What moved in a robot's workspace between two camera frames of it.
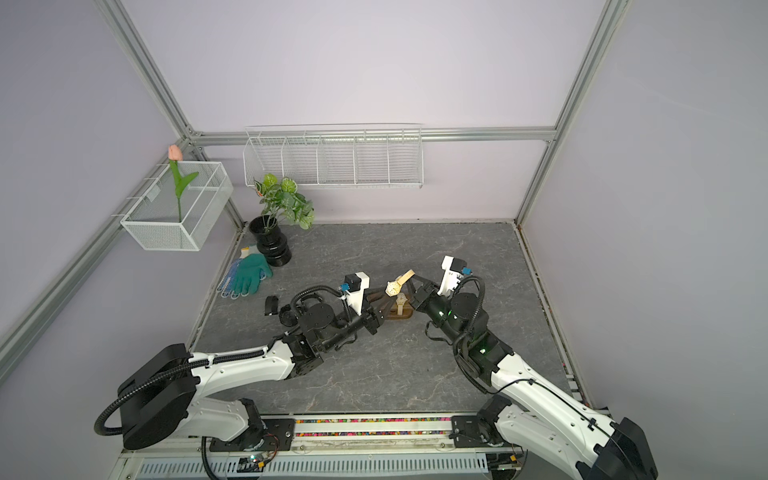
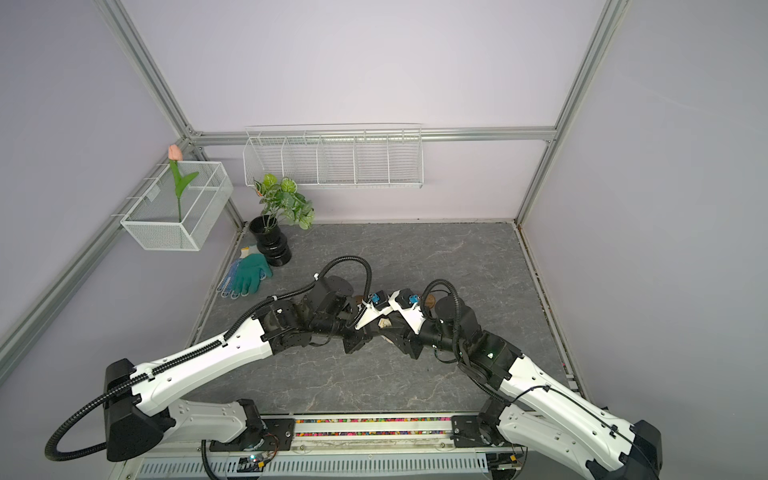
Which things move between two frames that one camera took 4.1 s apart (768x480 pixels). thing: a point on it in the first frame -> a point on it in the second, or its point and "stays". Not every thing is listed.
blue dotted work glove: [225, 287] stays
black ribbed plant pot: [271, 241] stays
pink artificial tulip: [175, 155] stays
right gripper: [422, 300] -> [399, 337]
